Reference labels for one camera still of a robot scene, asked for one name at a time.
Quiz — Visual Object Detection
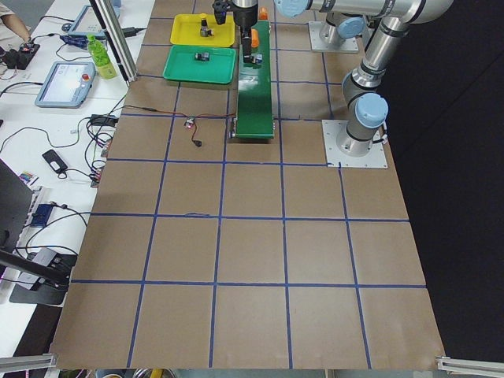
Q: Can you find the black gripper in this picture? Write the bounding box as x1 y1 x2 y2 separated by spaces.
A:
213 0 253 63

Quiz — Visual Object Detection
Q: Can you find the yellow push button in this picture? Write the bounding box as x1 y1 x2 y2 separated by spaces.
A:
199 13 213 38

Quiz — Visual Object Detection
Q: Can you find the orange 4680 cylinder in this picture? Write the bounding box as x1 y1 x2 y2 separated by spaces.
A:
251 28 260 48

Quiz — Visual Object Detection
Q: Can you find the orange cylinder on table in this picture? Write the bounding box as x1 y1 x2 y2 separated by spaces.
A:
258 7 269 20

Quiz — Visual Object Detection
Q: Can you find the yellow plastic tray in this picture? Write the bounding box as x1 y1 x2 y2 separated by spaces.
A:
170 13 235 47

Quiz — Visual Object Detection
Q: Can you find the green plastic tray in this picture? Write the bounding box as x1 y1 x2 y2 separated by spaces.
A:
162 45 236 84

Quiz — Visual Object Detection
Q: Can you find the green conveyor belt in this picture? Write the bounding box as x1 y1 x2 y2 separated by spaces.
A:
230 20 274 139

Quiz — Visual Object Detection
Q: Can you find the motor controller board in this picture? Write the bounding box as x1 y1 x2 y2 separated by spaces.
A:
184 117 197 129

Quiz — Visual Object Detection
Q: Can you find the green tea bottle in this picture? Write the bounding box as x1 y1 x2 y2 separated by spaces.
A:
87 35 117 80

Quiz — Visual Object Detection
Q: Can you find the far teach pendant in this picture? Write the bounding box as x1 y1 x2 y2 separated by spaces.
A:
61 5 106 40

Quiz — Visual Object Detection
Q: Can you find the teach pendant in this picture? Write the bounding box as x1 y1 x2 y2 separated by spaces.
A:
61 5 106 40
35 61 95 109

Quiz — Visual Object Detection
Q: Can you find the black power adapter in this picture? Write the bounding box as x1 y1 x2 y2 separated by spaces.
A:
89 114 118 128

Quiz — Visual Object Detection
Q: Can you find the near teach pendant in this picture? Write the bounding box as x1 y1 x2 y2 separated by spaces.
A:
35 61 95 109

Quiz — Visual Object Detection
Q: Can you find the red black controller wire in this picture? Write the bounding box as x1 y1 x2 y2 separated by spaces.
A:
121 104 237 145

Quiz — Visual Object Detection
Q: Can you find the aluminium frame post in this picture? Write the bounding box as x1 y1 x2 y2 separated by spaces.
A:
90 0 138 83

